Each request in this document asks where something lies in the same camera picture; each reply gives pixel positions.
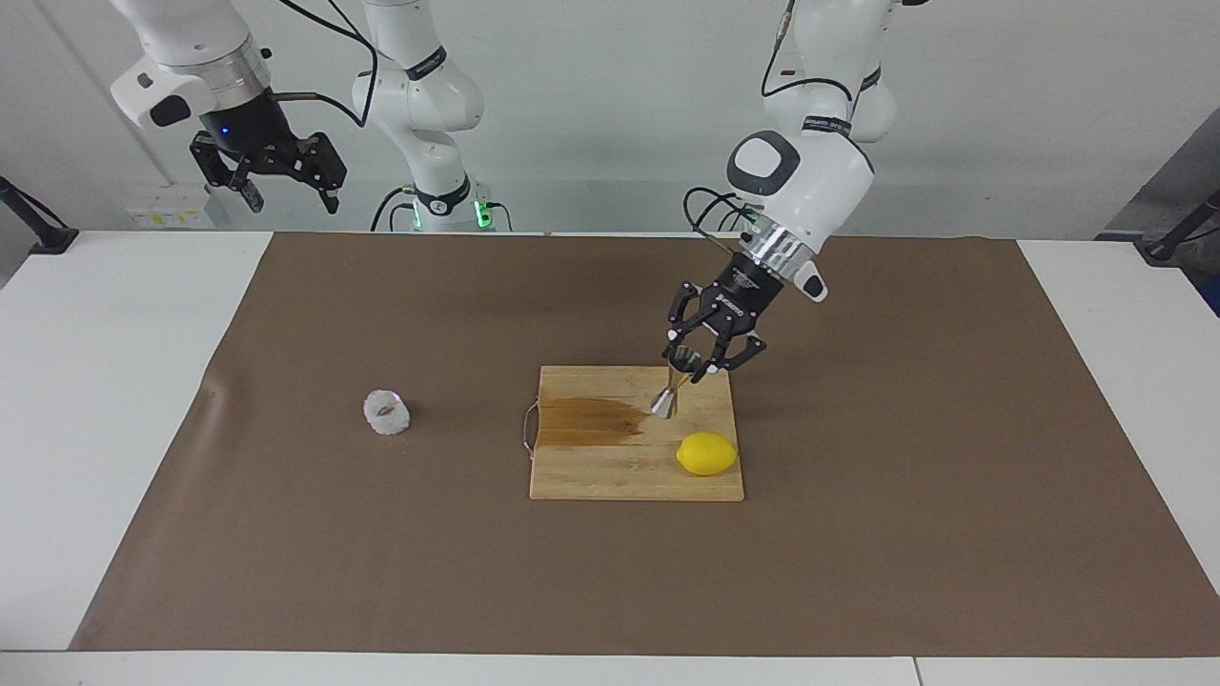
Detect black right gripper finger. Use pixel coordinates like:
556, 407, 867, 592
189, 132, 266, 214
289, 132, 349, 213

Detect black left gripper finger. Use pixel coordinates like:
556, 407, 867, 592
662, 281, 706, 370
700, 330, 769, 385

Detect steel double jigger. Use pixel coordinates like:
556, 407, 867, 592
650, 348, 702, 421

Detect white yellow-labelled power strip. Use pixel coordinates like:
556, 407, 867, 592
124, 186, 216, 231

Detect yellow lemon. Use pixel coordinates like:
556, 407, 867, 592
676, 432, 740, 477

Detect wooden cutting board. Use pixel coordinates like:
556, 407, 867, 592
521, 365, 745, 503

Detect brown table mat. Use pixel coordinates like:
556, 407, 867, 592
69, 232, 1220, 658

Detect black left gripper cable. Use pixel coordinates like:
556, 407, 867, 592
682, 0, 855, 258

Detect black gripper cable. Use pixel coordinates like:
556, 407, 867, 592
272, 0, 382, 129
682, 0, 855, 258

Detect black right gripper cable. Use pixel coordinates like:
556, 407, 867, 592
272, 0, 382, 129

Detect black base cable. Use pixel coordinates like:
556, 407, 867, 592
370, 186, 420, 232

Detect black camera stand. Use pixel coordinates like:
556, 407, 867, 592
0, 176, 79, 254
1139, 189, 1220, 266

